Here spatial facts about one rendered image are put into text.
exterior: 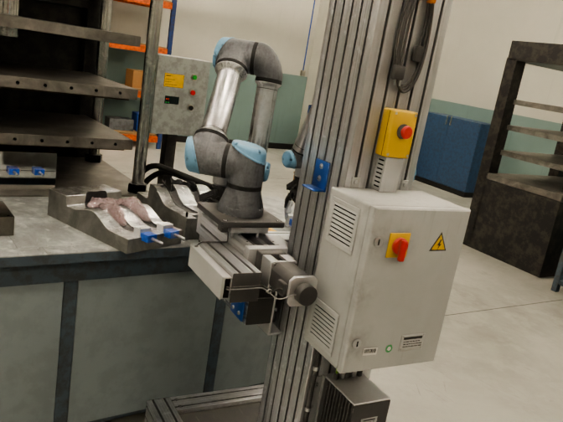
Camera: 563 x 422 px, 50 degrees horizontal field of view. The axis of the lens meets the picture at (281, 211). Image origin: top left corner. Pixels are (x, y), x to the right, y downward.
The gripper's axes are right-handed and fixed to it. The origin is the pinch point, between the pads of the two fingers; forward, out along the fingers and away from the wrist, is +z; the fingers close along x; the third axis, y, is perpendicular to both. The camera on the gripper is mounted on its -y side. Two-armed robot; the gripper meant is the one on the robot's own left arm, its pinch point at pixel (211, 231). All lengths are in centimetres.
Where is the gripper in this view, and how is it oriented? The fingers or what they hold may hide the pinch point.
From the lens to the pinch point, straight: 238.6
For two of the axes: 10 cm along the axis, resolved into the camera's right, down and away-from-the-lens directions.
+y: 6.8, 2.9, -6.8
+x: 7.2, -0.6, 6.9
